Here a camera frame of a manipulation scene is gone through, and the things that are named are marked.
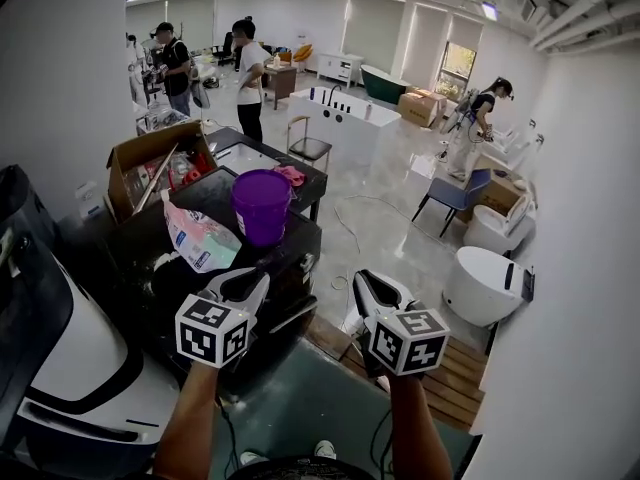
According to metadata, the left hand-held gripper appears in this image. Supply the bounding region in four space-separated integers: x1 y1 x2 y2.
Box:
174 266 272 369

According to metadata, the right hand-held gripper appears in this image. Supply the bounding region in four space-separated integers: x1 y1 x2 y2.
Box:
352 268 452 380

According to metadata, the person's right forearm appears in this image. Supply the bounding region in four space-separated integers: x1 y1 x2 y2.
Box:
386 372 457 480

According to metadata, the person's left forearm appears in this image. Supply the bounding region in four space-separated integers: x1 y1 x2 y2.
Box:
151 361 222 480

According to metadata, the pink and green detergent bag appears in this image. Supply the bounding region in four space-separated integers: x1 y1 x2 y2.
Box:
159 188 244 275

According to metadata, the brown cardboard box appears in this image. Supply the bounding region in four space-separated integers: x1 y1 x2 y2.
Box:
396 86 449 130

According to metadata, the purple plastic bucket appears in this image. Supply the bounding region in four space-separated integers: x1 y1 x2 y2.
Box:
230 168 293 248

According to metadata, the round white toilet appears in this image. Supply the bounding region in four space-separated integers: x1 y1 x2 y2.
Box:
441 245 537 328

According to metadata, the black washing machine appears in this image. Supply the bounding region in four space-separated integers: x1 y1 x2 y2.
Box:
102 165 324 400

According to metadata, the wooden slatted platform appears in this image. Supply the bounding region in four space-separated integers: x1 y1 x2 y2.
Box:
304 312 489 432

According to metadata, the blue chair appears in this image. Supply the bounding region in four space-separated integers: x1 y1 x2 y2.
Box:
410 168 494 240

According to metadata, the pink cloth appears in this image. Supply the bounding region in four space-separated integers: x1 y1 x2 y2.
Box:
273 164 307 187

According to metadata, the cardboard box with toilet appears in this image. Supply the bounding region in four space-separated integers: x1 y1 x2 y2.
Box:
456 167 527 225

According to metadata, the open cardboard box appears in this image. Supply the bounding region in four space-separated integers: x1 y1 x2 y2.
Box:
105 119 219 225

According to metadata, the white and blue small box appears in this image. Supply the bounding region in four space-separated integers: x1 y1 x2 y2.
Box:
74 179 107 220

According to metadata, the white and black cleaning machine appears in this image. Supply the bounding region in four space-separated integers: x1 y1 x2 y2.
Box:
0 164 182 470

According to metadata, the white bathtub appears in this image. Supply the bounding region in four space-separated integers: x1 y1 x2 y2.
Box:
288 85 403 162

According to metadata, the person's black shirt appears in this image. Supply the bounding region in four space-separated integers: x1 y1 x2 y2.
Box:
208 454 402 480

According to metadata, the dark green bathtub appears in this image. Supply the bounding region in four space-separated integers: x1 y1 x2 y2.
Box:
360 64 414 106

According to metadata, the wooden desk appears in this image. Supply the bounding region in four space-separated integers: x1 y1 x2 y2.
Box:
261 62 299 111

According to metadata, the white cabinet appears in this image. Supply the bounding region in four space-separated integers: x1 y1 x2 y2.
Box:
316 52 366 89

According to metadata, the window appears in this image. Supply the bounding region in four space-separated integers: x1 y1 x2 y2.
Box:
434 41 479 102

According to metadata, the yellow chair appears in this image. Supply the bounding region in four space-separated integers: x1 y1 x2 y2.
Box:
291 43 314 75

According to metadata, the white floor cable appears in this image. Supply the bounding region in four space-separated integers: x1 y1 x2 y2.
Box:
331 192 437 290

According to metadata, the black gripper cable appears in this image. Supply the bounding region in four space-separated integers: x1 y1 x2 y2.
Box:
369 407 397 480
216 396 242 480

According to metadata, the metal frame chair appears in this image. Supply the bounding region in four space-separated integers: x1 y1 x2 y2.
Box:
285 114 334 175

